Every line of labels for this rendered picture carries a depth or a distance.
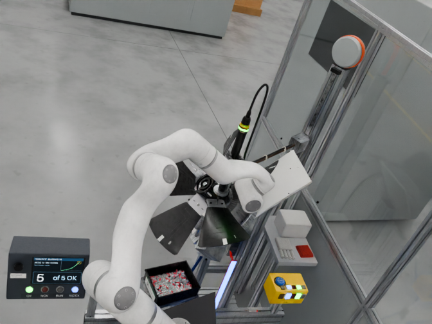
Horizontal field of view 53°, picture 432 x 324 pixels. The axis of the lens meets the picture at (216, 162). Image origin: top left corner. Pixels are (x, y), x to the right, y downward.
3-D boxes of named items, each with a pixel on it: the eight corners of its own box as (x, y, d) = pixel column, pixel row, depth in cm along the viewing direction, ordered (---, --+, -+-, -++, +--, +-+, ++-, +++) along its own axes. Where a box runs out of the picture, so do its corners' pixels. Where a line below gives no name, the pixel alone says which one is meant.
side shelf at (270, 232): (293, 220, 266) (295, 216, 264) (315, 266, 238) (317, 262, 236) (258, 218, 258) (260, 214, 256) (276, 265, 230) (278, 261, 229)
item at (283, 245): (287, 240, 244) (288, 238, 243) (294, 260, 233) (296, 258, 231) (274, 239, 242) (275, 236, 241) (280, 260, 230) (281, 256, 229)
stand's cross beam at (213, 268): (231, 268, 260) (233, 263, 257) (233, 273, 256) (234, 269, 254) (202, 267, 254) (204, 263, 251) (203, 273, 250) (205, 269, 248)
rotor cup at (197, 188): (222, 180, 219) (207, 165, 211) (235, 193, 207) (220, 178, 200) (202, 200, 218) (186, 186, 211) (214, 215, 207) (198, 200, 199)
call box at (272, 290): (292, 287, 202) (301, 272, 196) (300, 305, 194) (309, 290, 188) (261, 287, 197) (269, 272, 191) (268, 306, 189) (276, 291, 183)
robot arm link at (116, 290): (112, 300, 142) (135, 321, 130) (79, 296, 135) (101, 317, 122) (164, 158, 147) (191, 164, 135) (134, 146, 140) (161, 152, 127)
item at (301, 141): (296, 143, 245) (301, 131, 240) (305, 150, 241) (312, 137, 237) (286, 148, 237) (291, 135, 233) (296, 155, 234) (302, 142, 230)
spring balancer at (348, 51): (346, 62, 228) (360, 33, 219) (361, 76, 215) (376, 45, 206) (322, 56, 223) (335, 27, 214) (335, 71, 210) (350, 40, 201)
